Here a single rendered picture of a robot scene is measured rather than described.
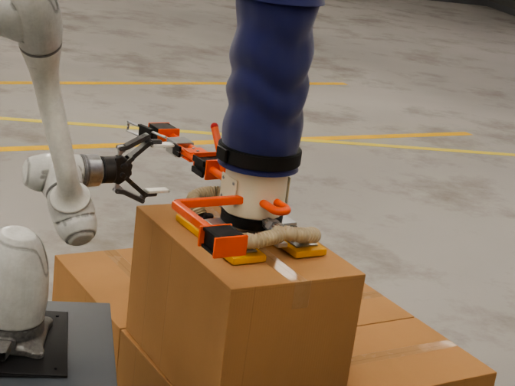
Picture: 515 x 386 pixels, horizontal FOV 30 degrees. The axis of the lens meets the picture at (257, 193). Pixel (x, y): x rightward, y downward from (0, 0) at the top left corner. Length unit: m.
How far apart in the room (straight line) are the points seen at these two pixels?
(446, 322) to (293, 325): 2.31
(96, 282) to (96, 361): 0.94
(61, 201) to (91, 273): 0.91
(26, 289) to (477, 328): 2.87
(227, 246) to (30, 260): 0.45
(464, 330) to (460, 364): 1.60
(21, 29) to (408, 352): 1.58
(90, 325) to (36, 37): 0.76
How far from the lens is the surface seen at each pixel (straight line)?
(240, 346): 2.41
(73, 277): 3.31
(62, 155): 2.39
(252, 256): 2.47
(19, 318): 2.30
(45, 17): 2.18
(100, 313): 2.59
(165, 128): 3.08
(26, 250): 2.25
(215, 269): 2.42
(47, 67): 2.29
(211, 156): 2.84
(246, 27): 2.44
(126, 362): 2.96
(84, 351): 2.39
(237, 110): 2.48
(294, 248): 2.56
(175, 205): 2.42
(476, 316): 4.85
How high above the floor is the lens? 1.87
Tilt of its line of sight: 18 degrees down
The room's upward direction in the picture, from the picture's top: 7 degrees clockwise
